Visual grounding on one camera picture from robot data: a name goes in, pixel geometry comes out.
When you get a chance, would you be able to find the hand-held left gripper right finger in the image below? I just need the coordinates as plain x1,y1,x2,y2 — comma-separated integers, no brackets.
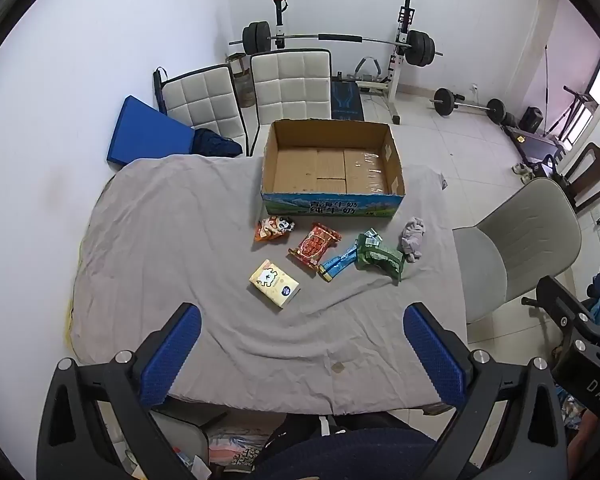
402,302,568,480

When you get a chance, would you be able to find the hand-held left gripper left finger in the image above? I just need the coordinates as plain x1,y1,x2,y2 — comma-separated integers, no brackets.
36,302,231,480

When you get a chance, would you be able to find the green snack packet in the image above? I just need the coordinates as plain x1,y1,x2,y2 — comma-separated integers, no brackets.
355,230,406,283

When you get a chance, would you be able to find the grey cloth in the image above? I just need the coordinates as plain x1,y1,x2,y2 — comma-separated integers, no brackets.
399,217,427,264

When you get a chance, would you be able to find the yellow tissue pack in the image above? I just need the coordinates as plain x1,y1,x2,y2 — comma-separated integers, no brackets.
248,259,301,311

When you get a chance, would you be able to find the blue snack packet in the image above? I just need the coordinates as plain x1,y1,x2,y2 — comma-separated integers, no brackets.
317,241,361,282

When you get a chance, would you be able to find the red snack packet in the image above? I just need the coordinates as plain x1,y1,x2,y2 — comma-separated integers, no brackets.
287,222,342,275

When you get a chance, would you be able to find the orange snack packet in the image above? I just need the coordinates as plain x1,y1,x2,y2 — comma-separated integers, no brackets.
253,215,296,245

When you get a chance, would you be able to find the cardboard box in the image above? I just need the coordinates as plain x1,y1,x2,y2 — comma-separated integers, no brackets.
260,119,407,220

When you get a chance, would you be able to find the person's right hand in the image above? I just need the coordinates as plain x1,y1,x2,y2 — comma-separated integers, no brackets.
567,410,600,461

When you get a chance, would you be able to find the grey shell chair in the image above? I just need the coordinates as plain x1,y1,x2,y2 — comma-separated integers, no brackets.
452,177,583,323

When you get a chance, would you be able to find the grey tablecloth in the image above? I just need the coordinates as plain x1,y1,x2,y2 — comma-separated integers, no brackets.
70,155,468,416

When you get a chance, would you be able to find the dark wooden chair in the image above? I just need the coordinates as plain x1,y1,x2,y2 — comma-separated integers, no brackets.
547,142,600,211

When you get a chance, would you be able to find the person's dark blue clothing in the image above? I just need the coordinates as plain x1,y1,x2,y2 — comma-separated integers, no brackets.
252,412,481,480

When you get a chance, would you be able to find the black treadmill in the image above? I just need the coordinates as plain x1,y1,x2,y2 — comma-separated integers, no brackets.
502,122,568,166

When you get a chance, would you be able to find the black speaker box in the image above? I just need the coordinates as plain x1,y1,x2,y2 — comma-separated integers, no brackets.
520,106,543,133

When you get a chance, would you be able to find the blue foam mat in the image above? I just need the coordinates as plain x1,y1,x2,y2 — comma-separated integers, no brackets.
106,96,197,167

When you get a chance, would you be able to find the short barbell with black plates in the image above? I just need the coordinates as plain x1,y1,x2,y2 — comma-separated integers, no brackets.
428,88,506,124

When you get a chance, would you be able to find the black blue weight bench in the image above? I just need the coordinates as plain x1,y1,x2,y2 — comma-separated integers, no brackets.
330,76,366,122

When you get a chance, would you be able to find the black slim pole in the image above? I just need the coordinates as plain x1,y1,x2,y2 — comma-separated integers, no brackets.
152,66,168,111

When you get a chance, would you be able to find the white barbell rack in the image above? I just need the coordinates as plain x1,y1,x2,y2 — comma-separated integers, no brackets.
271,0,413,126

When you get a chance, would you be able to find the long barbell with black plates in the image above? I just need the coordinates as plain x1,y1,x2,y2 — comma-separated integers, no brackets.
228,21,443,68

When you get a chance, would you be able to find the white padded chair black frame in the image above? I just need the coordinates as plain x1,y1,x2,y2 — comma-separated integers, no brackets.
250,49,333,128
160,64,248,156

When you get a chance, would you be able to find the grey exercise handle frame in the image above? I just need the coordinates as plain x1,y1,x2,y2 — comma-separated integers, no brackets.
355,56,381,81

